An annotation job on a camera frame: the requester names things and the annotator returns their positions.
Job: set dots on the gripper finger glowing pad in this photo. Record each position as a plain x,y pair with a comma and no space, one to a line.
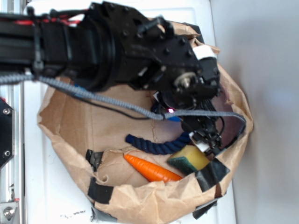
206,145

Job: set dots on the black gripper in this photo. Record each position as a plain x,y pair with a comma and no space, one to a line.
148,55

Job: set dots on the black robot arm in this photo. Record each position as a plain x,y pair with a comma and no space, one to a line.
59,44

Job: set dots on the yellow green sponge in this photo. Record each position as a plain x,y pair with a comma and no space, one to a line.
188,160

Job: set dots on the orange plastic carrot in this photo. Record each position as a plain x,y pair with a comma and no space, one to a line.
151,171

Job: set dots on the aluminium rail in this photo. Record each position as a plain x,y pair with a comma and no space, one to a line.
12,177

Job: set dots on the black octagonal mount plate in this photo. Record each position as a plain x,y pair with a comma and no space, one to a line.
6,133

